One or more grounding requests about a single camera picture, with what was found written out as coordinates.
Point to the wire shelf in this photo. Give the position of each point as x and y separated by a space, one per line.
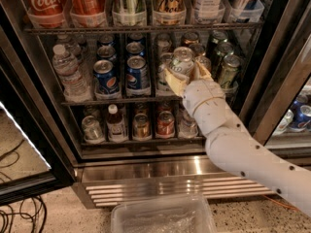
142 29
124 100

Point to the pepsi can row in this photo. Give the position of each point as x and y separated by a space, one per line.
106 53
135 48

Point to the open fridge glass door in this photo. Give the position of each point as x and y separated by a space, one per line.
22 105

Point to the front green can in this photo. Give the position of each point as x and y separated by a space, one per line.
228 70

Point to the blue pepsi can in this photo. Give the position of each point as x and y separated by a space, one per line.
137 73
103 71

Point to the brown juice bottle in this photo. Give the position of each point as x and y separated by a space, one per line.
116 125

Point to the front gold can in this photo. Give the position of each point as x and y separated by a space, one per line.
206 62

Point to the right fridge glass door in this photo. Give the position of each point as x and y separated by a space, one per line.
291 78

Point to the clear plastic bin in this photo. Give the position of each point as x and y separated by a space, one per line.
182 213

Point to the gold La Croix can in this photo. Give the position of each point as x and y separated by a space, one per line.
168 12

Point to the white green 7up can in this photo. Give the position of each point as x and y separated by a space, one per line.
182 61

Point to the silver can bottom shelf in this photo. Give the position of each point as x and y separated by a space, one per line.
92 130

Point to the gold can bottom shelf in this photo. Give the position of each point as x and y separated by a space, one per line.
141 128

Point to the steel fridge bottom grille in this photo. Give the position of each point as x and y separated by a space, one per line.
109 183

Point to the blue can behind right door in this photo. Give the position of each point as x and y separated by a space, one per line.
302 118

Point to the orange red soda can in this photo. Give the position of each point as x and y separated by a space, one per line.
88 13

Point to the front blue Pepsi can left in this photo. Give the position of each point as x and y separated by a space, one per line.
103 71

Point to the front water bottle middle shelf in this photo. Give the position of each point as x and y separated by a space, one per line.
73 79

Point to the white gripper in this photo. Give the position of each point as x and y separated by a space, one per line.
201 93

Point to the red Coca-Cola can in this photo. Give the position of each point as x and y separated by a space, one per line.
46 13

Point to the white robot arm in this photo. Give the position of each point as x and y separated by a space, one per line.
229 144

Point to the red can bottom shelf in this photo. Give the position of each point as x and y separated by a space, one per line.
165 125

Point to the front blue Pepsi can right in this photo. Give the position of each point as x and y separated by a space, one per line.
137 73

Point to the water bottle bottom left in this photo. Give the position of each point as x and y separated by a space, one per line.
187 125

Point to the green striped tall can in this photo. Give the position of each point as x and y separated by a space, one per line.
129 12

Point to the middle wire shelf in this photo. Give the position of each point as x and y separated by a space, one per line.
124 100

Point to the top wire shelf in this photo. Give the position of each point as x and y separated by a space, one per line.
142 29

